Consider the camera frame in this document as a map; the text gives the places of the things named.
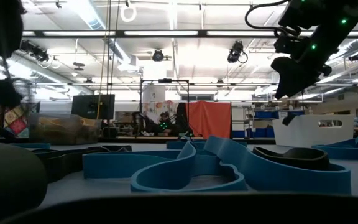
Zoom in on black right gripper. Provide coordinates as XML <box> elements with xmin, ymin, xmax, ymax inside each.
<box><xmin>270</xmin><ymin>27</ymin><xmax>347</xmax><ymax>100</ymax></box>

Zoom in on tan rubber band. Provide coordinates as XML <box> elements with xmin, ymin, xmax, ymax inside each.
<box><xmin>39</xmin><ymin>117</ymin><xmax>74</xmax><ymax>131</ymax></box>
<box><xmin>73</xmin><ymin>117</ymin><xmax>101</xmax><ymax>129</ymax></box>
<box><xmin>42</xmin><ymin>124</ymin><xmax>101</xmax><ymax>144</ymax></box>

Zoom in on blue storage bins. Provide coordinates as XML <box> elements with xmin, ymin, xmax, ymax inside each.
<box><xmin>232</xmin><ymin>126</ymin><xmax>275</xmax><ymax>139</ymax></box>
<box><xmin>254</xmin><ymin>109</ymin><xmax>306</xmax><ymax>120</ymax></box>

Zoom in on white plastic basket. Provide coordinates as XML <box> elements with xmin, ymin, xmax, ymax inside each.
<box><xmin>272</xmin><ymin>114</ymin><xmax>356</xmax><ymax>148</ymax></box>

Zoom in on orange cloth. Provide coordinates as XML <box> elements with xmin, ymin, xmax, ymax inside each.
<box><xmin>185</xmin><ymin>100</ymin><xmax>232</xmax><ymax>140</ymax></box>

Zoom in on white floral banner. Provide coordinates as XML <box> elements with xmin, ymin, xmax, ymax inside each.
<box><xmin>141</xmin><ymin>83</ymin><xmax>180</xmax><ymax>124</ymax></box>

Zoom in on black overhead light bar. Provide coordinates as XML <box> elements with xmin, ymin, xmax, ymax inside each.
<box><xmin>22</xmin><ymin>29</ymin><xmax>358</xmax><ymax>39</ymax></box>

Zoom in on black monitor screen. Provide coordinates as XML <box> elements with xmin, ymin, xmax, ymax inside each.
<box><xmin>71</xmin><ymin>93</ymin><xmax>116</xmax><ymax>121</ymax></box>

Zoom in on blue table mat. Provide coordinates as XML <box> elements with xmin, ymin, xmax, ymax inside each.
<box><xmin>39</xmin><ymin>142</ymin><xmax>358</xmax><ymax>203</ymax></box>

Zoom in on grey plastic basket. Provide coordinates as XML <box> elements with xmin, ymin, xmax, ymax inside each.
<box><xmin>29</xmin><ymin>113</ymin><xmax>103</xmax><ymax>146</ymax></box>

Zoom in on colourful patchwork quilt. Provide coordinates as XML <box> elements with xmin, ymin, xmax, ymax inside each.
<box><xmin>3</xmin><ymin>102</ymin><xmax>40</xmax><ymax>139</ymax></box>

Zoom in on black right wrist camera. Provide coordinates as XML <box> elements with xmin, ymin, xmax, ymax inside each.
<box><xmin>273</xmin><ymin>34</ymin><xmax>303</xmax><ymax>54</ymax></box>

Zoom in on black camera with cable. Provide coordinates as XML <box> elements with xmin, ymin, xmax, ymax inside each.
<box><xmin>227</xmin><ymin>40</ymin><xmax>249</xmax><ymax>65</ymax></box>

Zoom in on thin black horizontal rail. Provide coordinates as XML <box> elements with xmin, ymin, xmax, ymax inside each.
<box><xmin>14</xmin><ymin>81</ymin><xmax>358</xmax><ymax>87</ymax></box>

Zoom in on black right camera cable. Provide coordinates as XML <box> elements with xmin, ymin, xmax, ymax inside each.
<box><xmin>244</xmin><ymin>0</ymin><xmax>301</xmax><ymax>37</ymax></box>

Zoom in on black tubular stand frame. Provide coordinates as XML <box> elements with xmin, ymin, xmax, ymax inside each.
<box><xmin>139</xmin><ymin>78</ymin><xmax>191</xmax><ymax>138</ymax></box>

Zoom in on round black ceiling camera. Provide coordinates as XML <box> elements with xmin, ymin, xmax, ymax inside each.
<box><xmin>152</xmin><ymin>48</ymin><xmax>165</xmax><ymax>62</ymax></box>

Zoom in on white hanging ring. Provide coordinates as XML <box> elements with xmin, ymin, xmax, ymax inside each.
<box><xmin>119</xmin><ymin>4</ymin><xmax>137</xmax><ymax>24</ymax></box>

